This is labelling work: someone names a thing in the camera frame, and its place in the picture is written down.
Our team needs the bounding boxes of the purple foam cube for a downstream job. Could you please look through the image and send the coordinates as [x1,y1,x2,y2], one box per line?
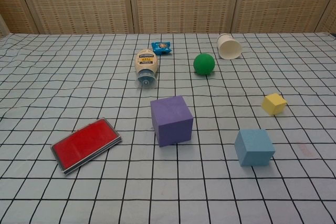
[150,95,194,148]

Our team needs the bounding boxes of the blue foam cube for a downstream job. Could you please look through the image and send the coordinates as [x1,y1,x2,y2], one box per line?
[234,129,276,167]

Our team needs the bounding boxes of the yellow foam cube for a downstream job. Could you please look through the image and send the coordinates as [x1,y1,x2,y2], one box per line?
[261,93,288,116]

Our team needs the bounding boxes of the mayonnaise squeeze bottle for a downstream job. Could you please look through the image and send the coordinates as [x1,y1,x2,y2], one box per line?
[134,49,160,89]

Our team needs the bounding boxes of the green ball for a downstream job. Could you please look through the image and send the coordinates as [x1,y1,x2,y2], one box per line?
[193,53,216,76]

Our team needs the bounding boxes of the blue snack packet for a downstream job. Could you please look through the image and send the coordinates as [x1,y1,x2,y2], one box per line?
[151,40,173,56]

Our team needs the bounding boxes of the white paper cup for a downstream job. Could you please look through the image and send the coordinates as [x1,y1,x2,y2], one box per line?
[216,33,243,60]

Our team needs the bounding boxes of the blue checkered tablecloth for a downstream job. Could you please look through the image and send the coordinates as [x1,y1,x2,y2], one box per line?
[0,32,336,224]

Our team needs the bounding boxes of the red ink pad tin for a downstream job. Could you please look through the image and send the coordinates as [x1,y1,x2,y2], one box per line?
[50,117,123,176]

